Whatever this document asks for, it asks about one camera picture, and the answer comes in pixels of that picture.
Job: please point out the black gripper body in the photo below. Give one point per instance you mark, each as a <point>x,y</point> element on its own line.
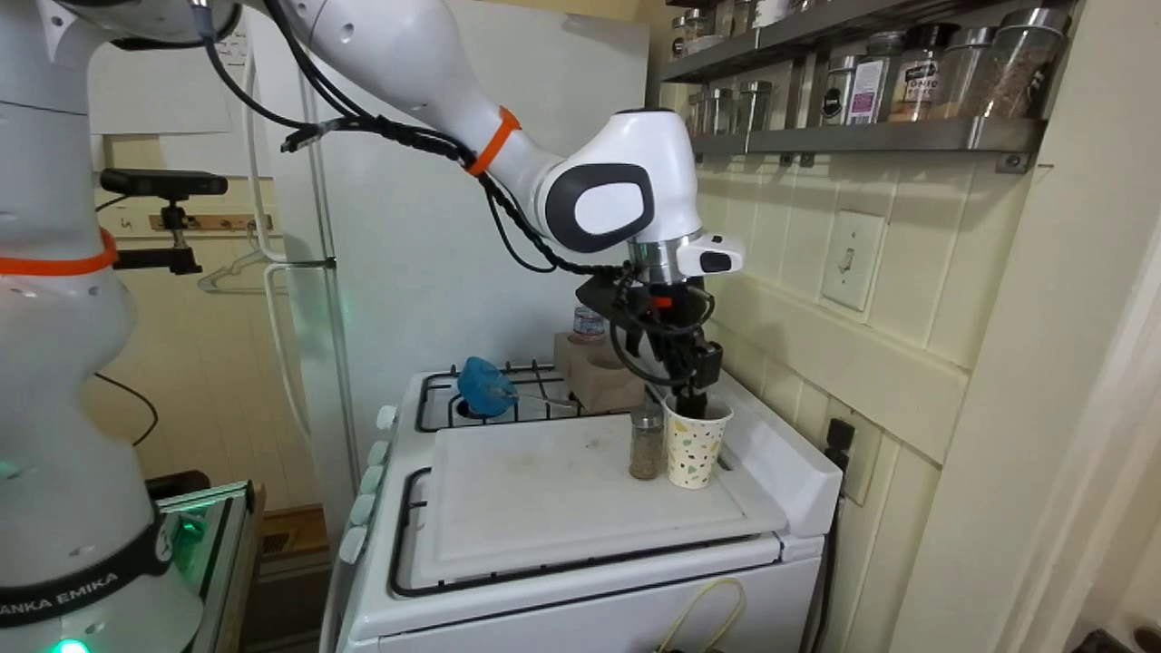
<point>671,326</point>

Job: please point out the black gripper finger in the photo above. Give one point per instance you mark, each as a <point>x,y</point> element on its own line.
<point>683,386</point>
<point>707,378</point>

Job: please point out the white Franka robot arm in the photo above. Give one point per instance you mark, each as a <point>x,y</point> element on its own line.
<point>400,49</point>

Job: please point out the dotted paper cup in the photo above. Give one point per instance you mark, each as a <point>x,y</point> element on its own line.
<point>699,451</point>

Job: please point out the glass jar with lid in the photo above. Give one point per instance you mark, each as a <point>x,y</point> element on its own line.
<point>588,326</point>

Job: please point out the black stove grate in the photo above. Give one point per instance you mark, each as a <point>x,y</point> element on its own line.
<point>412,530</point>
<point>538,386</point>

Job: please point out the white plastic cutting board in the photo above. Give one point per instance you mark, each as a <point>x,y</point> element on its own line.
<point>567,501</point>

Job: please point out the white gas stove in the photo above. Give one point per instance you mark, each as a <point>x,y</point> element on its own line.
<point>582,605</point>

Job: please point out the metal spice rack shelf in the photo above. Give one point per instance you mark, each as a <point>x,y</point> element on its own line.
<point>848,28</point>
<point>871,141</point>

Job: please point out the white refrigerator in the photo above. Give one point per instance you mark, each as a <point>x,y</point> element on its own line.
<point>400,268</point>

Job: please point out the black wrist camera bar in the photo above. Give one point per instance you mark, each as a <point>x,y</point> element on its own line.
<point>629,294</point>

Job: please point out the cream light switch plate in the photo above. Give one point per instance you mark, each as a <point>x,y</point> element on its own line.
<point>852,259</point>

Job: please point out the black camera on stand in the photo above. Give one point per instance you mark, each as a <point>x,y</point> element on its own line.
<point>166,187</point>

